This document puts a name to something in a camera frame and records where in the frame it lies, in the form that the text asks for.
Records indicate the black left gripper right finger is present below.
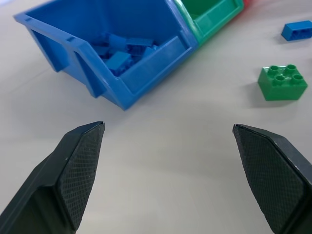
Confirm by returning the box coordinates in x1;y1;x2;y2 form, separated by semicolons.
233;123;312;234

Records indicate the green plastic storage bin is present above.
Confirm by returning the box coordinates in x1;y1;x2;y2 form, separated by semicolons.
173;0;245;46

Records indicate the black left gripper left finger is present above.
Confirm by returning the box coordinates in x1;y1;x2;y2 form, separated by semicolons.
0;121;106;234

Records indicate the blue rectangular building brick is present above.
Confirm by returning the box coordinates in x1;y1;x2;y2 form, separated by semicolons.
281;20;312;41
125;38;154;56
108;33;127;51
105;51;132;77
142;45;159;59

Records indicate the blue plastic storage bin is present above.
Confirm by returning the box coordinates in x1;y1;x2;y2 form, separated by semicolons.
13;0;198;112

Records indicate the green square building brick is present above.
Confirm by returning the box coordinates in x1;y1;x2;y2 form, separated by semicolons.
257;64;309;102

